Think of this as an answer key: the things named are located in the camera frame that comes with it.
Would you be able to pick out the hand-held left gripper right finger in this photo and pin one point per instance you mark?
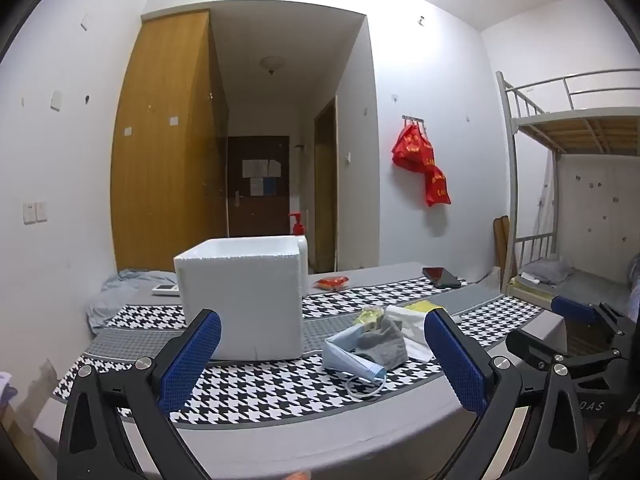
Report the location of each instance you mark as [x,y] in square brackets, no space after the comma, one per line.
[457,365]

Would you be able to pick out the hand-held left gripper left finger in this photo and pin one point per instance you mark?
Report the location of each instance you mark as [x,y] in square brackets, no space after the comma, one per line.
[192,360]

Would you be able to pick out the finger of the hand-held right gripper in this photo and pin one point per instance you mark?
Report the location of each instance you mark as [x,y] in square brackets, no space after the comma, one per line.
[530,345]
[575,310]

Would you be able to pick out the white cloth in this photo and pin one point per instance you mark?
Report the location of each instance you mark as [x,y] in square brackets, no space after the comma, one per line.
[410,327]

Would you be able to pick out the yellow foam net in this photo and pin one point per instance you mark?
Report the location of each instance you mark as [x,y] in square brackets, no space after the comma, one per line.
[422,306]

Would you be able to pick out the white foam box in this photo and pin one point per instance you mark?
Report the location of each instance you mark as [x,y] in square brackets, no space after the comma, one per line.
[240,300]

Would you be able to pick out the grey cloth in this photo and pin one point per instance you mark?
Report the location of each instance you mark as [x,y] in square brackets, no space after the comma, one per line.
[382,342]

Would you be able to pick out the green tissue packet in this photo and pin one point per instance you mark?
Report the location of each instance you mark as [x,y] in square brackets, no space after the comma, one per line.
[369,317]

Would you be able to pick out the blue face mask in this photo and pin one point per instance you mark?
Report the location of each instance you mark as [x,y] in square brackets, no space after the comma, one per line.
[345,355]

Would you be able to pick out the grey pillow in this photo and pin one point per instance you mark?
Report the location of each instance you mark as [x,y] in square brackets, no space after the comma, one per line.
[550,270]

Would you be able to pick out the white remote control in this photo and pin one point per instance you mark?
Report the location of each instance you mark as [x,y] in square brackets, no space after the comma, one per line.
[165,288]

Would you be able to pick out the black tablet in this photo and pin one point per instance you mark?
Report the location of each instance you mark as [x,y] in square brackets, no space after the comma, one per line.
[441,276]

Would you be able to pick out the houndstooth tablecloth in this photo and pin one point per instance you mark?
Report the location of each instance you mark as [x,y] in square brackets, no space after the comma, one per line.
[280,385]

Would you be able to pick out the grey-blue cloth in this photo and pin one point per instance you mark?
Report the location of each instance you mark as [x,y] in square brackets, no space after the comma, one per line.
[125,290]

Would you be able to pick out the wooden boards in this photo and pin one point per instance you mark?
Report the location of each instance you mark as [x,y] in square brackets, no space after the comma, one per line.
[501,240]

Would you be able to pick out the red snack packet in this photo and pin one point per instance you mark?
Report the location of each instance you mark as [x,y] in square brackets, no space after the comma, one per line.
[332,283]

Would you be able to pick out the dark brown door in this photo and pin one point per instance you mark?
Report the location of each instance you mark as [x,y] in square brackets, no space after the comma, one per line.
[260,210]

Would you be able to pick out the white lotion pump bottle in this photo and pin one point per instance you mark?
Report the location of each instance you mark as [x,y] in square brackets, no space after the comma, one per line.
[298,227]

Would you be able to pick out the red printed bag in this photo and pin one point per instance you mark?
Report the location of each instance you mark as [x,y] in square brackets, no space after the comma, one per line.
[437,187]
[411,152]

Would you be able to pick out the metal bunk bed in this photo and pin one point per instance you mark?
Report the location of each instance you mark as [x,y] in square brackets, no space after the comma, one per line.
[575,125]

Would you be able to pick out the blue door notice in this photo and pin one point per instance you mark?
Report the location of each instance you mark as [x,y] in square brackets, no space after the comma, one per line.
[268,186]

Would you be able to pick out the wooden wardrobe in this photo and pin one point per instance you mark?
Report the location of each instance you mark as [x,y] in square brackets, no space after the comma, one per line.
[160,160]

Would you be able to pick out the white door notices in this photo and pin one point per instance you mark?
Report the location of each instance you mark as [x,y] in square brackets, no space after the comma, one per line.
[260,168]

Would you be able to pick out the brown side door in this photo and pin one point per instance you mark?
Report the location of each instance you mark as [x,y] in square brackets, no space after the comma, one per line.
[325,185]

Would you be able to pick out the ceiling lamp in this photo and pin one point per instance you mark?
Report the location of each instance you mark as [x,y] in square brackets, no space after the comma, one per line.
[271,64]

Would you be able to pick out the white wall socket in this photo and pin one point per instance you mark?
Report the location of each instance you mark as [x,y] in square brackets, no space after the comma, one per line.
[29,212]
[41,211]

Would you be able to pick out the metal wall hook rack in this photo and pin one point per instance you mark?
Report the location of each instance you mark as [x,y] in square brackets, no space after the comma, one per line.
[414,119]

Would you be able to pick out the white wall plate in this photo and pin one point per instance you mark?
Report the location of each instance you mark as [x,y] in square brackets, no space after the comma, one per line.
[85,22]
[56,101]

